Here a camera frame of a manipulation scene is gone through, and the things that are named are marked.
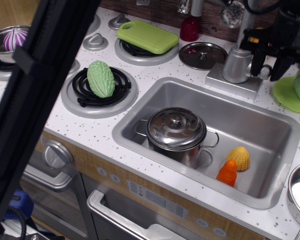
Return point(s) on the steel bowl at left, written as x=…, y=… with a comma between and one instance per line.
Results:
x=7, y=56

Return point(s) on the yellow toy corn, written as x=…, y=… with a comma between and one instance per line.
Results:
x=241, y=157

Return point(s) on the silver stove knob middle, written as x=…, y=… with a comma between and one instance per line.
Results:
x=95, y=43

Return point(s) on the silver stove knob back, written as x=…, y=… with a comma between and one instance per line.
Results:
x=116, y=22

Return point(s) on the green cutting board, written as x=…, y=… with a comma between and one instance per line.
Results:
x=147, y=36

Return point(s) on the front black stove burner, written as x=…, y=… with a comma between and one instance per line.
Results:
x=78, y=98

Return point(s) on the silver sink basin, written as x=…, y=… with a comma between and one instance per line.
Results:
x=270, y=138

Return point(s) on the silver oven dial knob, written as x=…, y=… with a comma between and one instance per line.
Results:
x=55, y=155

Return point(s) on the blue object lower left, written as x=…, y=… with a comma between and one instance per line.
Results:
x=23, y=203

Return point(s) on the silver toy faucet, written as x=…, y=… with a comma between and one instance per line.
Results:
x=234, y=76

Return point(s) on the orange toy carrot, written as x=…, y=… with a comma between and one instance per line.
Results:
x=228, y=173

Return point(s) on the left stove burner under bowl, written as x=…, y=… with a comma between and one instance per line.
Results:
x=5, y=71

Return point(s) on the back stove burner under board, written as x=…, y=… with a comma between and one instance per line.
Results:
x=137, y=56

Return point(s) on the green toy bitter gourd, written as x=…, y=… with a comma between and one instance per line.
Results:
x=101, y=79

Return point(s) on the silver dishwasher door handle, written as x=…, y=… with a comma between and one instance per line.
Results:
x=119, y=222

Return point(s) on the silver faucet lever handle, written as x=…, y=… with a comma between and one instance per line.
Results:
x=265, y=72

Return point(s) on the purple white toy onion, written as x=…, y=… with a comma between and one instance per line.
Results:
x=16, y=37

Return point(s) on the steel pot with lid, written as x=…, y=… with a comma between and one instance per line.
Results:
x=179, y=134

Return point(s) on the silver stove knob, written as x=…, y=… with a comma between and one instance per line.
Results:
x=95, y=43
x=116, y=22
x=74, y=67

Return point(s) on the yellow toy pepper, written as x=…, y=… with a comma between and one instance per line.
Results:
x=255, y=34

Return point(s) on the silver oven door handle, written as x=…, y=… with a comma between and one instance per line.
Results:
x=55, y=180

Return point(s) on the flat steel pot lid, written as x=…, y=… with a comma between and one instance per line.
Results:
x=202, y=55

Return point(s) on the silver stove knob front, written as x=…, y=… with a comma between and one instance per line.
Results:
x=74, y=67

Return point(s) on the light green plate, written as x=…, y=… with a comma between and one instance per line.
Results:
x=284, y=92

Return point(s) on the dark red toy cup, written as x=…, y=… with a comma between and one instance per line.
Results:
x=189, y=30

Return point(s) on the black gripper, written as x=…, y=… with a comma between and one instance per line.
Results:
x=280, y=40

